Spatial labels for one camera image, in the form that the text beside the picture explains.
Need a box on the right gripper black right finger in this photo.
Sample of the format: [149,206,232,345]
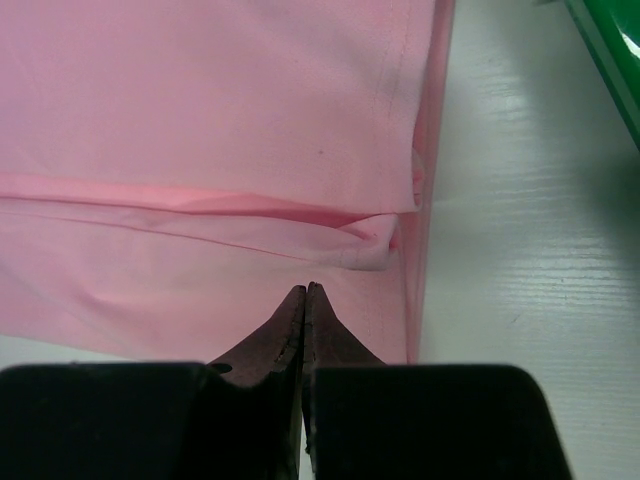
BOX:
[303,283,572,479]

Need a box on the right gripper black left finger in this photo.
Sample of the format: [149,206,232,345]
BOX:
[1,286,306,479]

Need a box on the pink t-shirt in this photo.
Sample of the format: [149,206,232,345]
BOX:
[1,1,454,363]

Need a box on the green plastic tray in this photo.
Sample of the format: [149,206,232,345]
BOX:
[564,0,640,143]

